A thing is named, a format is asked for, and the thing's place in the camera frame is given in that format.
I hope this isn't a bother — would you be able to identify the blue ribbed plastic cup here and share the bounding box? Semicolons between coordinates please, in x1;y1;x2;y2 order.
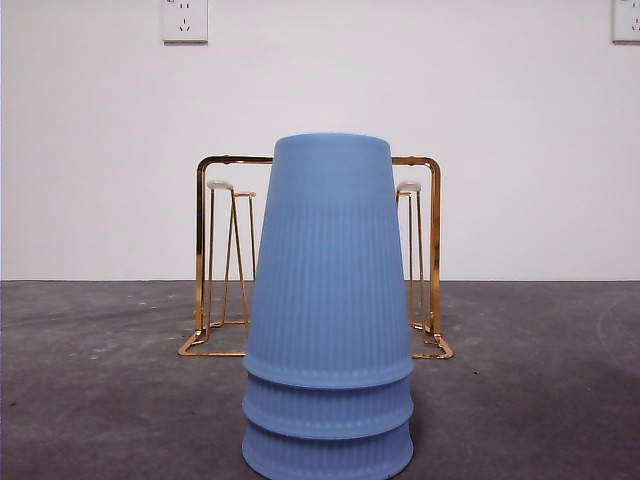
241;369;415;441
241;417;415;478
241;133;415;391

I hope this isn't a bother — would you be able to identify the gold wire cup holder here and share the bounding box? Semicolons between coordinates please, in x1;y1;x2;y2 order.
177;154;456;360

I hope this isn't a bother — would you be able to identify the white wall socket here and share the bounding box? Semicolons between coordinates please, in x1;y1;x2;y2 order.
160;0;209;44
611;0;640;44

